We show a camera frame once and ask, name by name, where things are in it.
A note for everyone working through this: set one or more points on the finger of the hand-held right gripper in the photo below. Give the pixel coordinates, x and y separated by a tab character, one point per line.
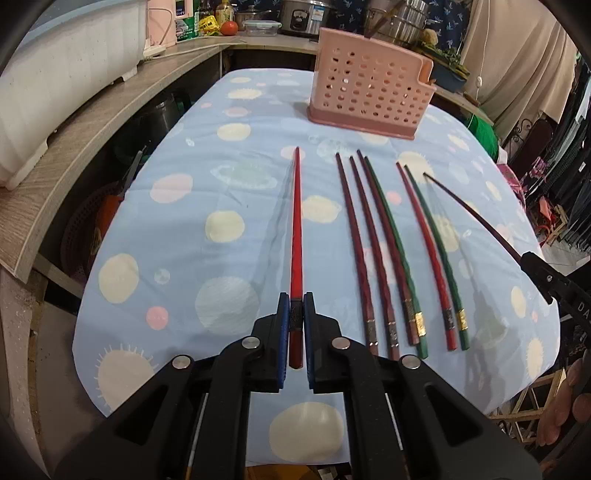
538	272

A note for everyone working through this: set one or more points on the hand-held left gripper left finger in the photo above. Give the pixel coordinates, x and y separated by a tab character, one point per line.
284	341

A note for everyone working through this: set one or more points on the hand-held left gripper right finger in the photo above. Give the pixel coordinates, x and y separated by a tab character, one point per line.
309	341

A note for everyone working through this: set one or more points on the thin dark purple chopstick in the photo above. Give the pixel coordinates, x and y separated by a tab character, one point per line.
510	242

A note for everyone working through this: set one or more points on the green gold-band chopstick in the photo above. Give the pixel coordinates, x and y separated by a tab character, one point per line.
461	321

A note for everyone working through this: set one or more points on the dark red gold-band chopstick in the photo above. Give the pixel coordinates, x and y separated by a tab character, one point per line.
408	309

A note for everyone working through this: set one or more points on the bright red chopstick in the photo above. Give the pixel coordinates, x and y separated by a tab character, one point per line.
297	230

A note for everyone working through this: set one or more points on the pink perforated utensil basket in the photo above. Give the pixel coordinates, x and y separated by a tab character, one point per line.
369	87

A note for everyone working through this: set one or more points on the person's right hand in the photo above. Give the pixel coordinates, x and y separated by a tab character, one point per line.
577	406

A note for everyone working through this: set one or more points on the pink floral bag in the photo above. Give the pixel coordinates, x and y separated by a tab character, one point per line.
512	182

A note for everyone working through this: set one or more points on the hanging clothes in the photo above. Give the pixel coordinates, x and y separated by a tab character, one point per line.
568	161

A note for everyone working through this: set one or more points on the wooden crate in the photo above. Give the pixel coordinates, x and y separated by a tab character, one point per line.
531	406

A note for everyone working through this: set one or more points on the green bag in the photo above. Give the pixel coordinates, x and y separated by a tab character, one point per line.
482	136

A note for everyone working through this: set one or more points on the beige curtain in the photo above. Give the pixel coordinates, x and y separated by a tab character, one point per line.
517	60

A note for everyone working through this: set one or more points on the red plastic basket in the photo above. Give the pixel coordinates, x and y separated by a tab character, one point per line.
87	230

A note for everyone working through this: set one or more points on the green leafy vegetables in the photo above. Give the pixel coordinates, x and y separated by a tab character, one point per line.
445	55

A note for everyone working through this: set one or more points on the steel pot under shelf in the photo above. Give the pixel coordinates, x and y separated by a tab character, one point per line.
161	115

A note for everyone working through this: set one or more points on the yellowish ginger root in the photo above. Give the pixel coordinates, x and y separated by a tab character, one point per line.
429	37

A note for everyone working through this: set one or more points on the navy leaf-print cloth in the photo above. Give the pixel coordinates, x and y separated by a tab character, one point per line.
450	23

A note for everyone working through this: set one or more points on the wood-grain shelf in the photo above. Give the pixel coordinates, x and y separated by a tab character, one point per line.
92	134

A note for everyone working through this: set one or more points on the steel steamer pot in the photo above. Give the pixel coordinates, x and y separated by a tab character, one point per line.
406	21

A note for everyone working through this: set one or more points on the clear glass food container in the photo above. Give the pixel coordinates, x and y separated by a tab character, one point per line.
262	28

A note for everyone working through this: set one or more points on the red tomato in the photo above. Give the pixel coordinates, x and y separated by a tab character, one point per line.
229	28

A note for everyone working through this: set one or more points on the steel rice cooker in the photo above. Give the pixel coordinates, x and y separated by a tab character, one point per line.
304	18

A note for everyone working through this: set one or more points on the yellow snack packet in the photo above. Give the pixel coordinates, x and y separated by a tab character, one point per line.
208	25

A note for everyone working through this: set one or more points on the green can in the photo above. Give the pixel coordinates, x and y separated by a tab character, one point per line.
188	27

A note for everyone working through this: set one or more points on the small lidded steel pot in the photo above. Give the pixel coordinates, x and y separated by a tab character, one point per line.
254	14

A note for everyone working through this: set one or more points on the yellow oil bottle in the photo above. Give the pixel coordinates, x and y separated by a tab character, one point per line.
225	11

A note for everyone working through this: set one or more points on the pink electric kettle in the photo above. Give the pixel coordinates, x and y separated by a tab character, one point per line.
161	23

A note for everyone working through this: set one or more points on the white dish drainer box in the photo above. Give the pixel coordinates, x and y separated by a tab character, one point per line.
60	83

